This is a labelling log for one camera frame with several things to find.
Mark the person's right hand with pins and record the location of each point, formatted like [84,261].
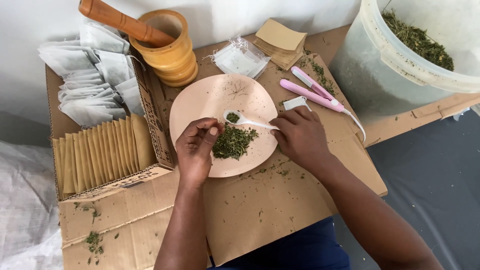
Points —
[303,138]

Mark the person's left hand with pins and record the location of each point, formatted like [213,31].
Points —
[195,157]

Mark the white plastic spoon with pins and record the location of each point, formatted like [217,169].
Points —
[247,122]

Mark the single white tea bag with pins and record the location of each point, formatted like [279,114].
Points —
[294,103]

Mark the heap of dried green leaves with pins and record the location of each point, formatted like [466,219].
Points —
[233,142]

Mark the pink mini heat sealer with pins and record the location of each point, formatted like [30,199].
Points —
[311,95]

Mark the dried leaves in spoon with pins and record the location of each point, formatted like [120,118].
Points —
[233,117]

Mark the pink round plate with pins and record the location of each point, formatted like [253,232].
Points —
[202,101]

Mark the open cardboard box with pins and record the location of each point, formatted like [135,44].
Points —
[153,112]

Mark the flattened cardboard sheet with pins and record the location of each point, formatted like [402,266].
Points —
[247,210]

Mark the white plastic bucket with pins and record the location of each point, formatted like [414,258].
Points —
[367,86]

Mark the row of brown paper envelopes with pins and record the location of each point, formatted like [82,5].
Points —
[105,153]

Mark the wooden mortar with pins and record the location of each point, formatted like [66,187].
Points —
[174,62]

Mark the stack of brown paper envelopes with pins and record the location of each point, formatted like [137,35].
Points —
[281,41]

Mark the clear packet of empty tea bags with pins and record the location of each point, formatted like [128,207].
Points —
[240,60]

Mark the person's blue clothing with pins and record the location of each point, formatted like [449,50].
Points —
[292,247]

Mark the pile of filled white tea bags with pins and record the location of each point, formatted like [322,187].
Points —
[90,86]

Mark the dried herbs in bucket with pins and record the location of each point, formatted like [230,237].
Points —
[416,39]

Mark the wooden pestle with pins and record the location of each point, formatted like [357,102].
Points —
[120,20]

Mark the white woven sack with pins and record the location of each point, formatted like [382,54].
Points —
[26,210]

